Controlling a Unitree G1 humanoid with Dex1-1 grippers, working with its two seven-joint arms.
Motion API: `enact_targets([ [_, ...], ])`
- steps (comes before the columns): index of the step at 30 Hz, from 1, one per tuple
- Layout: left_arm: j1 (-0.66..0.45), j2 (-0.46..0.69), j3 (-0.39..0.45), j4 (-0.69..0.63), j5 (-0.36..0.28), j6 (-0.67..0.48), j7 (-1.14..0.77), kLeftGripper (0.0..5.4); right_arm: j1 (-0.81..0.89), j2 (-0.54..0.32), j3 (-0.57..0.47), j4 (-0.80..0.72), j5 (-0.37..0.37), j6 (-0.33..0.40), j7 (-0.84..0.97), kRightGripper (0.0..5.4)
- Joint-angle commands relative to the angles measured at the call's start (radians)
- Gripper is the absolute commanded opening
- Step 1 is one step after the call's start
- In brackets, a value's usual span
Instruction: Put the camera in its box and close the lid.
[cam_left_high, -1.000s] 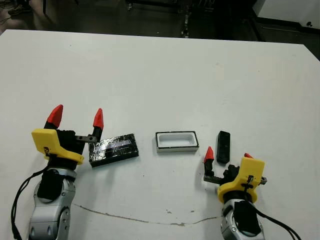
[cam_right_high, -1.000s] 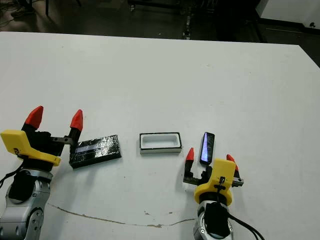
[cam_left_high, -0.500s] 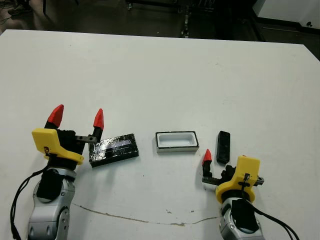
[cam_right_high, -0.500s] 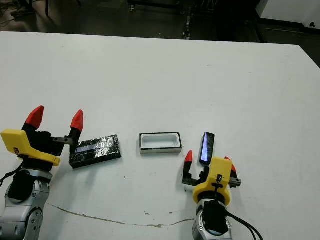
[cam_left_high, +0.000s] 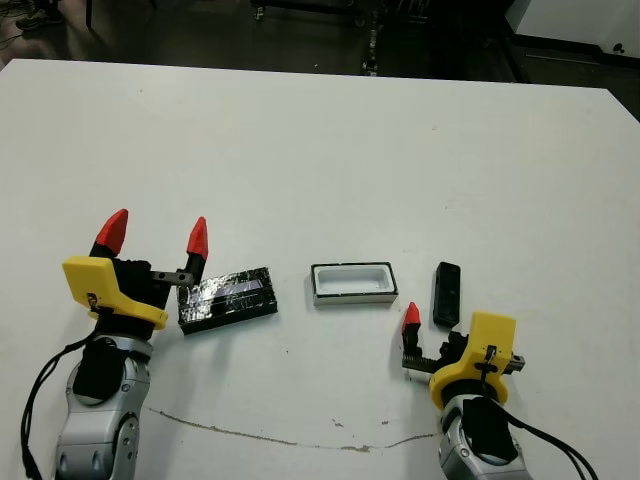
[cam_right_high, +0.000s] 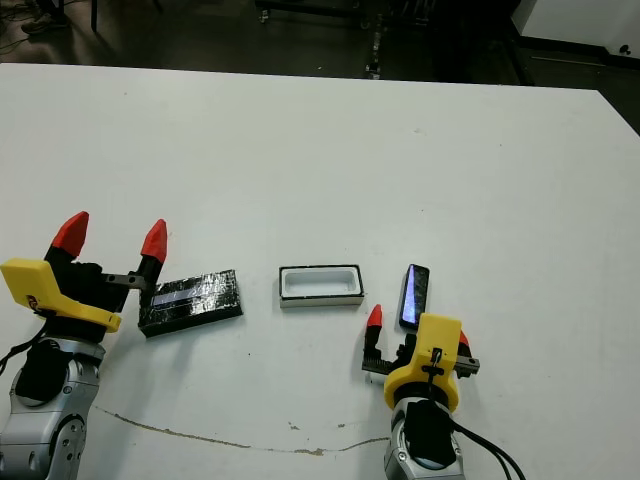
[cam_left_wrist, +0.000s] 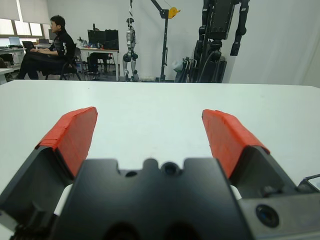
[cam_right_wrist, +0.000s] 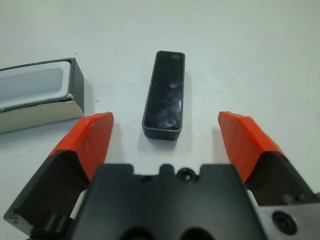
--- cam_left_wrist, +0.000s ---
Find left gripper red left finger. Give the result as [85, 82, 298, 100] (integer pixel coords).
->
[0, 106, 99, 231]

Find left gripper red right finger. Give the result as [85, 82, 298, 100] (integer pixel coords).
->
[201, 108, 298, 201]

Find black office chair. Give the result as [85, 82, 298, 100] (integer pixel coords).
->
[59, 47, 83, 81]

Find folded black chairs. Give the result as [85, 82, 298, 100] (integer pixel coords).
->
[174, 56, 199, 83]

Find pale plastic bag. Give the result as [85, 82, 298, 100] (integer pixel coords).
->
[172, 59, 185, 74]

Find seated person in black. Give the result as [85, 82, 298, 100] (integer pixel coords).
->
[16, 14, 77, 81]

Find wooden top desk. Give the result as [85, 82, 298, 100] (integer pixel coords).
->
[74, 46, 120, 81]

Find black humanoid robot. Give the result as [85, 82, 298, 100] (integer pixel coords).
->
[193, 0, 251, 84]

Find black monitor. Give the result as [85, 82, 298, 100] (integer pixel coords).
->
[87, 29, 106, 50]

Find black crane stand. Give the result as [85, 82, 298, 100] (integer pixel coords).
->
[149, 0, 176, 83]

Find silver humanoid robot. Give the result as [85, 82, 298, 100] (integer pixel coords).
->
[122, 17, 140, 82]

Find yellow hoist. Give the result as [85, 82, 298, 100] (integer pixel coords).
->
[167, 6, 181, 20]

